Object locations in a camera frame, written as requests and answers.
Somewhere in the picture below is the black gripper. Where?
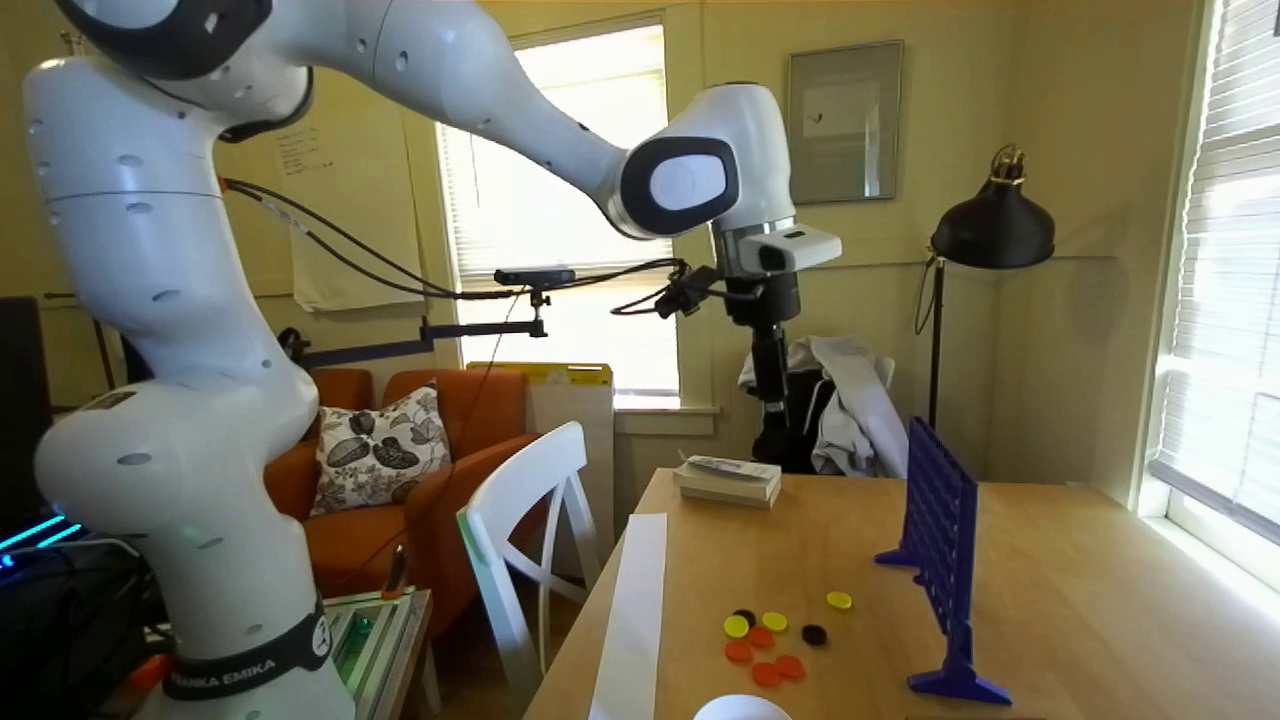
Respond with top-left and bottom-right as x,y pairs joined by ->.
719,268 -> 804,468

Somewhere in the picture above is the small white card box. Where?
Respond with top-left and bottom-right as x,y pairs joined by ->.
671,450 -> 789,511

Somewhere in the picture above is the white box with yellow top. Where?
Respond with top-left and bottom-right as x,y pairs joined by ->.
463,358 -> 619,535

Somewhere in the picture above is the white paper cup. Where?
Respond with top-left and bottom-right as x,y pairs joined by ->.
691,690 -> 797,720

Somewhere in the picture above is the white wooden chair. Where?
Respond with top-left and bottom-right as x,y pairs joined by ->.
452,418 -> 603,711

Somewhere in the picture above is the black floor lamp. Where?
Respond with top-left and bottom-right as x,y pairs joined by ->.
911,140 -> 1060,437

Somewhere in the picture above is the patterned throw pillow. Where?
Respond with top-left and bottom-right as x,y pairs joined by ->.
312,383 -> 457,521

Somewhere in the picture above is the orange sofa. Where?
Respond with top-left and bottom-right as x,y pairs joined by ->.
258,362 -> 537,630

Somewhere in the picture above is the stack of green books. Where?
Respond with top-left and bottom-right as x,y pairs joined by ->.
315,586 -> 433,709

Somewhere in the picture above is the white window blind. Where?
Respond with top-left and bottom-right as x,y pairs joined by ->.
1143,0 -> 1280,553

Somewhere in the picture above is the black equipment bag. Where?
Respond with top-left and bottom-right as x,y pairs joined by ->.
0,535 -> 168,720

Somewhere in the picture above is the black monitor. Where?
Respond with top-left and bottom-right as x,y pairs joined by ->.
0,293 -> 55,535

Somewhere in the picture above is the blue connect four frame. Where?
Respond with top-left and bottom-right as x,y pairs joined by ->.
873,416 -> 1015,709

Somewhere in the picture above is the black camera boom stand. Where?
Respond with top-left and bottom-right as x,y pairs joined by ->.
274,262 -> 580,371

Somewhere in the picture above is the framed wall picture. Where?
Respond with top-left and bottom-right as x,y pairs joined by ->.
781,36 -> 908,206

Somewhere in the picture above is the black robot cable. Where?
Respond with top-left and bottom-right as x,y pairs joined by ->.
214,174 -> 695,321

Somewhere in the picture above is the white wall paper sheet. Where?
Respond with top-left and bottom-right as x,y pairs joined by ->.
214,70 -> 442,321

